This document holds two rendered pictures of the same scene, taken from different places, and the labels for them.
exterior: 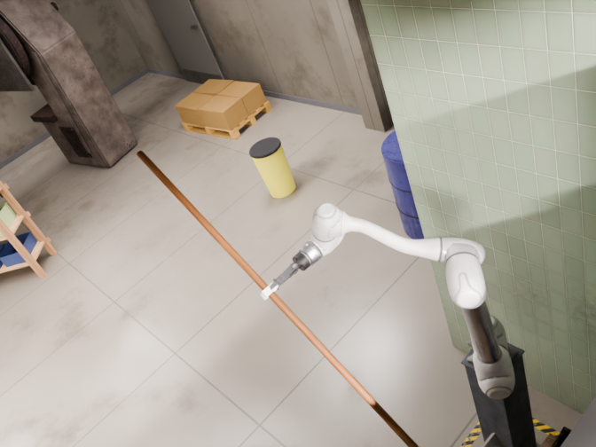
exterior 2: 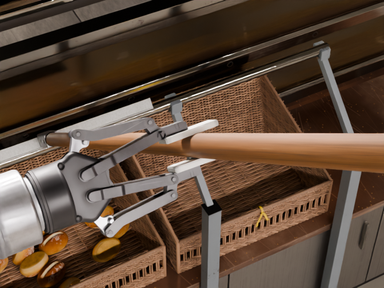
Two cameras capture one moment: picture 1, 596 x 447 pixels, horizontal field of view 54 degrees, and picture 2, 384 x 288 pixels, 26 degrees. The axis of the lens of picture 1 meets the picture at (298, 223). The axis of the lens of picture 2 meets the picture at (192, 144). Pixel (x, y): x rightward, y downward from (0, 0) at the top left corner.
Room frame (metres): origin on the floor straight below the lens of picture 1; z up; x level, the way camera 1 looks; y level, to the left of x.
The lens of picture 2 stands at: (2.47, 0.21, 2.67)
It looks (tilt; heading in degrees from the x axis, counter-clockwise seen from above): 45 degrees down; 180
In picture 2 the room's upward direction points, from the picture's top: straight up
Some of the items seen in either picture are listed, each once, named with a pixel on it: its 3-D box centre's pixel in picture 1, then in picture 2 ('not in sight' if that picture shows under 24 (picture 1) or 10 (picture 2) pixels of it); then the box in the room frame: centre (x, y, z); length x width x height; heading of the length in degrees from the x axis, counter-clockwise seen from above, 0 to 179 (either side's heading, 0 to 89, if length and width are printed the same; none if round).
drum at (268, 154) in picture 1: (274, 168); not in sight; (5.45, 0.00, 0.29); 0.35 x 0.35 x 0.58
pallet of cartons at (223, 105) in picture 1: (222, 107); not in sight; (7.68, 0.32, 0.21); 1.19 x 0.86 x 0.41; 29
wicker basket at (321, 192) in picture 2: not in sight; (220, 164); (0.63, 0.30, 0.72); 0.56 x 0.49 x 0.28; 117
